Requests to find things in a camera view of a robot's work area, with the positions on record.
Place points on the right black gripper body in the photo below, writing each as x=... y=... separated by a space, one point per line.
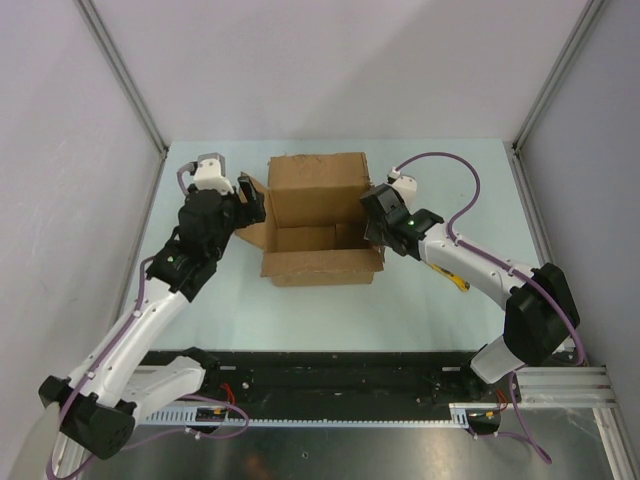
x=375 y=233

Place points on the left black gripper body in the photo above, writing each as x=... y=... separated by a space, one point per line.
x=235 y=212

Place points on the brown cardboard express box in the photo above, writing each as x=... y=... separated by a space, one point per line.
x=314 y=232

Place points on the yellow utility knife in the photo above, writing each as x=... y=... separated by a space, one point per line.
x=459 y=282

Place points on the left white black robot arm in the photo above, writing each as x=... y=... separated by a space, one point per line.
x=100 y=405

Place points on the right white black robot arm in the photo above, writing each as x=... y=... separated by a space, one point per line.
x=539 y=309

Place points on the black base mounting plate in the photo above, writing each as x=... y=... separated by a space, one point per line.
x=347 y=386

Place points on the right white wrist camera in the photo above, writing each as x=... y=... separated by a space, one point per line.
x=404 y=185

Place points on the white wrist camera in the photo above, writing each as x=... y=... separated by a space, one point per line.
x=210 y=174
x=404 y=185

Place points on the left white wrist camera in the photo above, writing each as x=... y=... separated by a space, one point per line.
x=210 y=174

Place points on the right aluminium side rail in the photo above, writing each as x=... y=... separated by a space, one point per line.
x=531 y=209

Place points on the right aluminium frame post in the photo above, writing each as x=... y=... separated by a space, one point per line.
x=575 y=43

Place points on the aluminium frame post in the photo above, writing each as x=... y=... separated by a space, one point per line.
x=116 y=63
x=575 y=43

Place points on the white slotted cable duct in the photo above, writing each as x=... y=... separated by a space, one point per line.
x=187 y=415

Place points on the left aluminium frame post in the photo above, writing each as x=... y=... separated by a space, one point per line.
x=116 y=63

